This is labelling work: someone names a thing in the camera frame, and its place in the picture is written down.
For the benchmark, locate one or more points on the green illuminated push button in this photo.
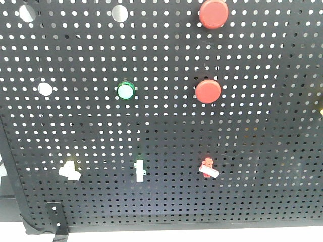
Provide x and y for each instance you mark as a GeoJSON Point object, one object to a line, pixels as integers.
{"type": "Point", "coordinates": [126, 90]}

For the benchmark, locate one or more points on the green white toggle switch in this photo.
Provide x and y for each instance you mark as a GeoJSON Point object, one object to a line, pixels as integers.
{"type": "Point", "coordinates": [140, 171]}

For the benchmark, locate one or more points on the left black table clamp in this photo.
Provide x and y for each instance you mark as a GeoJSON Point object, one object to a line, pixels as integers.
{"type": "Point", "coordinates": [58, 221]}

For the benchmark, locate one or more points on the red white toggle switch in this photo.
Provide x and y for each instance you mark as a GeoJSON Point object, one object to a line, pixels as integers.
{"type": "Point", "coordinates": [206, 168]}

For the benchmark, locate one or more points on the lower red push button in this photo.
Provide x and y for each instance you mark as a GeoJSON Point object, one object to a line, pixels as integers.
{"type": "Point", "coordinates": [208, 91]}

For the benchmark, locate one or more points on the upper red push button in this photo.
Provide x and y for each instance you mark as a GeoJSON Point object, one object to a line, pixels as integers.
{"type": "Point", "coordinates": [213, 14]}

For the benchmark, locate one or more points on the red push button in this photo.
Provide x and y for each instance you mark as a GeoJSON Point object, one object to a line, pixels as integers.
{"type": "Point", "coordinates": [213, 14]}
{"type": "Point", "coordinates": [208, 91]}

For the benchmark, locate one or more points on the black perforated pegboard panel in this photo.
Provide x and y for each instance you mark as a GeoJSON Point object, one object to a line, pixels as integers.
{"type": "Point", "coordinates": [61, 63]}

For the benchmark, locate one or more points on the yellow white toggle switch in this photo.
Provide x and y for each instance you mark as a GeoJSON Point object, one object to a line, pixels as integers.
{"type": "Point", "coordinates": [69, 171]}

